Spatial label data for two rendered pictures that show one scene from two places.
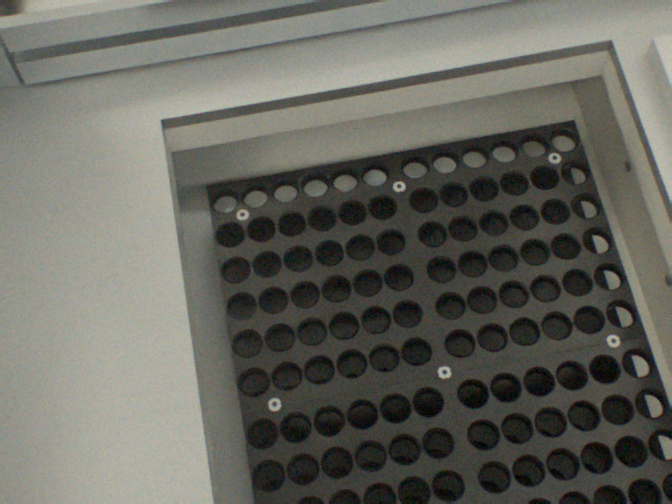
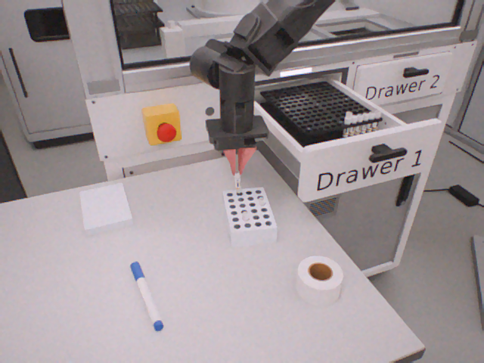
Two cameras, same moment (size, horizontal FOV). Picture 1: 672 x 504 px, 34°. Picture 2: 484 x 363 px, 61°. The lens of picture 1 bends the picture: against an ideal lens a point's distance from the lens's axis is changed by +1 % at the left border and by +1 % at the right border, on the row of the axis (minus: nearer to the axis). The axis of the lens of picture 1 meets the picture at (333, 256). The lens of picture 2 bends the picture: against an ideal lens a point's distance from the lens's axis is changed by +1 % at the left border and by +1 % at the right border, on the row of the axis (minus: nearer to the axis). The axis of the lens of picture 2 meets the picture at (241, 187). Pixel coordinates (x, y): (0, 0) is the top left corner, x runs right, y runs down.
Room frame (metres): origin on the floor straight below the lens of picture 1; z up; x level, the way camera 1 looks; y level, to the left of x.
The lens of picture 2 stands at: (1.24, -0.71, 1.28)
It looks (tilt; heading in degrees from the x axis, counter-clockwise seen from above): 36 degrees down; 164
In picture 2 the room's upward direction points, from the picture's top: straight up
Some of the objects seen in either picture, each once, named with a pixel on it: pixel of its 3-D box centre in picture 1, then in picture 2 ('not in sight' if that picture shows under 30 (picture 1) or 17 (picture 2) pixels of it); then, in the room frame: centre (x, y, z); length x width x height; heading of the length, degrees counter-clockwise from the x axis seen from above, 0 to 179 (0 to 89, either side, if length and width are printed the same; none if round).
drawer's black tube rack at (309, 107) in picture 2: not in sight; (315, 117); (0.48, -0.32, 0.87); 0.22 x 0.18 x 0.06; 6
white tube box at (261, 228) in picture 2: not in sight; (248, 215); (0.67, -0.54, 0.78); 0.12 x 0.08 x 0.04; 174
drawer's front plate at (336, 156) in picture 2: not in sight; (370, 159); (0.68, -0.30, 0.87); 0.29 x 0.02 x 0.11; 96
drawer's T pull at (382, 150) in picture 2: not in sight; (383, 151); (0.71, -0.30, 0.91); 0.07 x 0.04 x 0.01; 96
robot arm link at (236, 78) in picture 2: not in sight; (234, 79); (0.63, -0.55, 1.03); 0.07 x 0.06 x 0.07; 22
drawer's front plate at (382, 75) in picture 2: not in sight; (402, 80); (0.35, -0.02, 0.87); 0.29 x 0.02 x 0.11; 96
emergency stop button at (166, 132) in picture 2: not in sight; (165, 131); (0.47, -0.66, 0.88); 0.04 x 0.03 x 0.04; 96
